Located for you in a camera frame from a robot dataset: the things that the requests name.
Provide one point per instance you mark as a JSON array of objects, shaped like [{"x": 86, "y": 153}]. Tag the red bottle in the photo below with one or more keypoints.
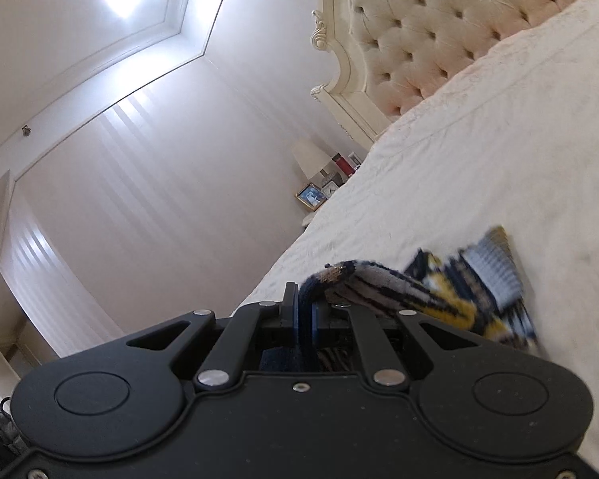
[{"x": 343, "y": 164}]

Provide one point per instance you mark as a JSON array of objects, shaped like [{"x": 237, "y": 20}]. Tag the small white box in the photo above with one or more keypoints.
[{"x": 355, "y": 159}]

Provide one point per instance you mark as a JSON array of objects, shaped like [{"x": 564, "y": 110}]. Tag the cream nightstand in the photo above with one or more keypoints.
[{"x": 308, "y": 219}]

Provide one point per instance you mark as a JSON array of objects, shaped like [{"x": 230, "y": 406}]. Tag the white quilted bed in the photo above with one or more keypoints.
[{"x": 479, "y": 159}]

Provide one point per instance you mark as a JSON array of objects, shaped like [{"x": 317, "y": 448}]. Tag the cream tufted headboard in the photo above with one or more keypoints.
[{"x": 429, "y": 25}]

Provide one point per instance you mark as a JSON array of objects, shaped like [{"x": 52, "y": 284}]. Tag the white table lamp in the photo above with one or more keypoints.
[{"x": 309, "y": 157}]

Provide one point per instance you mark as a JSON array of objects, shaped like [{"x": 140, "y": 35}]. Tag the small desk clock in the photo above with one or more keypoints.
[{"x": 329, "y": 189}]

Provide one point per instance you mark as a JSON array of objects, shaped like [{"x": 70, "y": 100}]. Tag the gold picture frame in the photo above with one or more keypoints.
[{"x": 310, "y": 196}]

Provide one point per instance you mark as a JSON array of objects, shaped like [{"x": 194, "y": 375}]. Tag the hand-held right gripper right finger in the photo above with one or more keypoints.
[{"x": 319, "y": 322}]

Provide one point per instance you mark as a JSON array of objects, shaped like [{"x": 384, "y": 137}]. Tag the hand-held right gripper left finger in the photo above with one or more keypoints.
[{"x": 290, "y": 314}]

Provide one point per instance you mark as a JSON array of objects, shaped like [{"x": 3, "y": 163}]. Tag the navy yellow patterned knit sweater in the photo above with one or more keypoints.
[{"x": 449, "y": 304}]

